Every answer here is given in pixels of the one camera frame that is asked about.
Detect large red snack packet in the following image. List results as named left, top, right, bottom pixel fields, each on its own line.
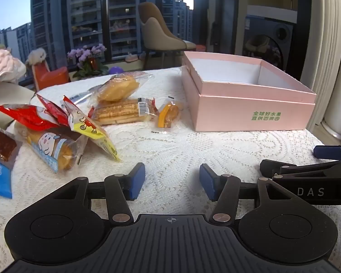
left=0, top=104, right=61, bottom=132

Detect white fluffy toy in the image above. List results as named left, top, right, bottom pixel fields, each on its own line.
left=25, top=48, right=48, bottom=65

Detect pink cardboard box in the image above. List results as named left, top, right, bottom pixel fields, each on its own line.
left=181, top=51, right=317, bottom=133

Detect cartoon print bread packet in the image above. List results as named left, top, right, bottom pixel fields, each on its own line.
left=14, top=121, right=89, bottom=174

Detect beige pleated curtain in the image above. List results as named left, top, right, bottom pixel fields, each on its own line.
left=300, top=0, right=341, bottom=145

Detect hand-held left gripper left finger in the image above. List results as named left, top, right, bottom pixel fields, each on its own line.
left=47, top=163, right=146, bottom=226

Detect clear bread bun packet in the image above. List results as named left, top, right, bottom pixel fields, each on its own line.
left=74, top=72, right=154, bottom=103

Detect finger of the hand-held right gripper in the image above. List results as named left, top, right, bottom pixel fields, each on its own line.
left=313, top=145, right=341, bottom=160
left=260, top=159, right=341, bottom=177

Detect small orange snack packet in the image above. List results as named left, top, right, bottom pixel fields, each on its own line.
left=151, top=97, right=183, bottom=134

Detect pink plush cloth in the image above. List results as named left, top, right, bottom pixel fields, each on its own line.
left=0, top=48, right=27, bottom=85

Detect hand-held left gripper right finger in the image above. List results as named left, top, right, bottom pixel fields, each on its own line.
left=199, top=163, right=296, bottom=226

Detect beige cushion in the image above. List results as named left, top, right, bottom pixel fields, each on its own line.
left=0, top=81, right=36, bottom=111

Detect blue packet with brown snack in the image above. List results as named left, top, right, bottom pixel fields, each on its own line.
left=0, top=122, right=23, bottom=200

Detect purple flower plant in pot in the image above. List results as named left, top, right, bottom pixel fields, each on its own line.
left=67, top=44, right=110, bottom=79

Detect clear wafer biscuit packet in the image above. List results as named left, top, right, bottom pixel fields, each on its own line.
left=88, top=97, right=160, bottom=126

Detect dark front-load washing machine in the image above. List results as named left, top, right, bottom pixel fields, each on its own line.
left=242, top=15, right=298, bottom=72

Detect dark framed door panel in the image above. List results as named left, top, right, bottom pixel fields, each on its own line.
left=215, top=0, right=240, bottom=55

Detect yellow and red snack packet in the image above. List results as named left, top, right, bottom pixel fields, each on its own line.
left=63, top=95, right=123, bottom=162

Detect orange plastic stool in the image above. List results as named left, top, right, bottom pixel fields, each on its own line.
left=31, top=63, right=70, bottom=91

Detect beige upholstered chair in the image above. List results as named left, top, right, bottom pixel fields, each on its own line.
left=138, top=2, right=197, bottom=69

